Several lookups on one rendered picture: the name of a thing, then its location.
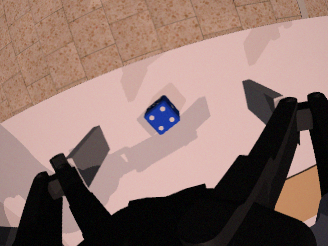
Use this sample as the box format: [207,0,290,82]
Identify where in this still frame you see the tan flat mat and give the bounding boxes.
[275,164,321,222]

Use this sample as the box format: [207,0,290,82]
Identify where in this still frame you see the blue die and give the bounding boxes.
[144,95,180,135]

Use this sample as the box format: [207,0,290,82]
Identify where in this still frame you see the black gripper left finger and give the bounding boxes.
[12,125,136,246]

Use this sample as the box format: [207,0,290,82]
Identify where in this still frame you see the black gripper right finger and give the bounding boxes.
[176,79,328,246]

